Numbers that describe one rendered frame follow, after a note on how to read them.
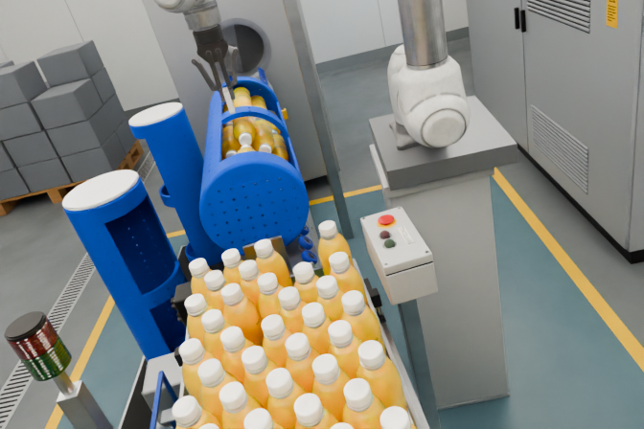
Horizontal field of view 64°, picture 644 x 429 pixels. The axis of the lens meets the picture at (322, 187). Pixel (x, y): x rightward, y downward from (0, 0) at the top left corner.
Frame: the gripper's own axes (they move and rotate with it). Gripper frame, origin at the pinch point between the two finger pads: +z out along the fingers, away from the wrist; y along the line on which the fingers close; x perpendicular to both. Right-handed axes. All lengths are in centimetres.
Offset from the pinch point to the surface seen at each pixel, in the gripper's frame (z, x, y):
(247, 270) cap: 21, 52, 3
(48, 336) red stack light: 11, 71, 33
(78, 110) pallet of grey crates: 58, -299, 147
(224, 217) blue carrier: 23.1, 23.0, 8.2
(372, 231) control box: 23, 48, -25
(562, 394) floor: 131, 21, -86
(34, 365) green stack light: 14, 73, 37
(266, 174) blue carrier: 14.5, 23.0, -5.4
